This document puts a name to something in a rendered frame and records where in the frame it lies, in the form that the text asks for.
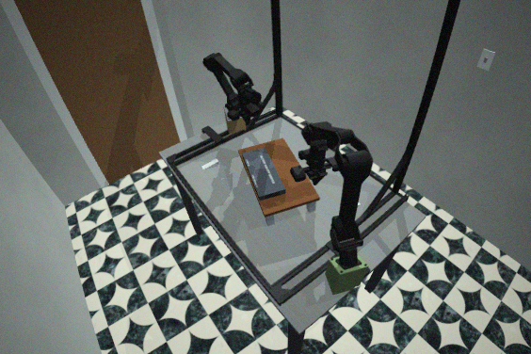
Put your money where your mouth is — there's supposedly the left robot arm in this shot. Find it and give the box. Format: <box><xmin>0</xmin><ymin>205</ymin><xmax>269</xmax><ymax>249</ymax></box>
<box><xmin>298</xmin><ymin>121</ymin><xmax>373</xmax><ymax>270</ymax></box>

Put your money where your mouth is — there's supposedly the grey network switch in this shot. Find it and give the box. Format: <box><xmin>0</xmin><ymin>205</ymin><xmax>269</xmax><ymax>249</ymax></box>
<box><xmin>242</xmin><ymin>148</ymin><xmax>285</xmax><ymax>201</ymax></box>

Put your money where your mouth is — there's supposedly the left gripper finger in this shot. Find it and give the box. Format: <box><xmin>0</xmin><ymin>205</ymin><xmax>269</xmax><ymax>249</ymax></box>
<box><xmin>315</xmin><ymin>171</ymin><xmax>328</xmax><ymax>185</ymax></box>
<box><xmin>306</xmin><ymin>173</ymin><xmax>317</xmax><ymax>185</ymax></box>

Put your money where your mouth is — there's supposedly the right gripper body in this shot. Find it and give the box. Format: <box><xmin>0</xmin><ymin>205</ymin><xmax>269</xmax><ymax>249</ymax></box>
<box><xmin>227</xmin><ymin>98</ymin><xmax>265</xmax><ymax>121</ymax></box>

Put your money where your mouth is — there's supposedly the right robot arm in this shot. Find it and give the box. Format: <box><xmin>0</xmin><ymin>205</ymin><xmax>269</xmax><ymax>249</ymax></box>
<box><xmin>202</xmin><ymin>53</ymin><xmax>262</xmax><ymax>117</ymax></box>

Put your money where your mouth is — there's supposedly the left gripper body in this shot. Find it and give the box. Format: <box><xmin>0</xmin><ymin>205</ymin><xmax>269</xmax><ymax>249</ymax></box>
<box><xmin>290</xmin><ymin>153</ymin><xmax>339</xmax><ymax>182</ymax></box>

